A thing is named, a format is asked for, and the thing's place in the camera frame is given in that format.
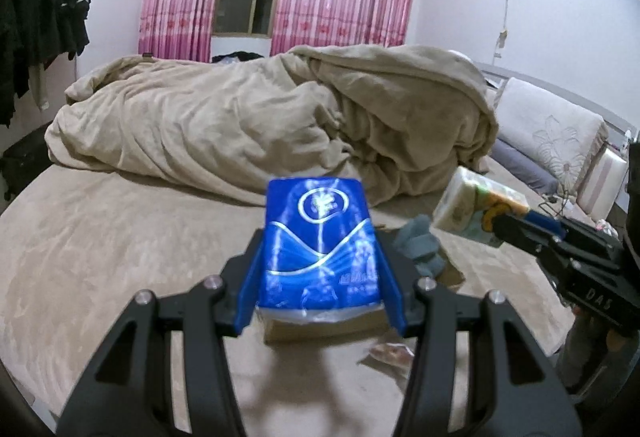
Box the white embroidered pillow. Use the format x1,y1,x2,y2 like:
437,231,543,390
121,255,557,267
496,77,609,198

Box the grey-blue cloth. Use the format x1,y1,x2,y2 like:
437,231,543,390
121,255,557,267
391,214,447,279

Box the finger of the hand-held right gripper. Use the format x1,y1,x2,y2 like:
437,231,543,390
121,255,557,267
522,210,569,239
491,212,556,264

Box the hanging black clothes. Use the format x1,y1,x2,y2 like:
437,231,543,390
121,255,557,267
0,0,92,129

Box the small white tissue pack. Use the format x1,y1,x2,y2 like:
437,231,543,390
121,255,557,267
432,166,531,248

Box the dark bag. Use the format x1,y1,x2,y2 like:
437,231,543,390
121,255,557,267
212,50,267,64

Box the grey-purple pillow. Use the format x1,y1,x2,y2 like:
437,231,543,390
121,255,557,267
486,138,559,196

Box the crumpled plastic wrapper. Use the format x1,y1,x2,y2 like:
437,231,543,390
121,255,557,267
356,341,417,369

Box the bed with beige sheet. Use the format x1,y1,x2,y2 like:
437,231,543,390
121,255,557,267
0,152,576,437

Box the blue tissue pack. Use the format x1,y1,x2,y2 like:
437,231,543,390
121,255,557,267
256,177,389,324

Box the black suitcase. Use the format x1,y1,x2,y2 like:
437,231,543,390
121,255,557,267
0,128,55,204

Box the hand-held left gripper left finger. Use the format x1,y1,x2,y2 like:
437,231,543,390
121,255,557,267
57,228,266,437

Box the beige fleece blanket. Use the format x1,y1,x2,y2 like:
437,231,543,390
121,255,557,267
44,44,500,208

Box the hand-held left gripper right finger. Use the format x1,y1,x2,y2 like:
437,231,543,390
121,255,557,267
372,223,586,437

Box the small cardboard box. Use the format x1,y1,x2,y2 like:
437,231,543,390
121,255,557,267
262,306,391,344

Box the striped white pillow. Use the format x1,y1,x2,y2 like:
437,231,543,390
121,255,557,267
576,146,629,221

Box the grey bed headboard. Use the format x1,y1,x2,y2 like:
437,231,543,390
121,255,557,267
471,61,640,140

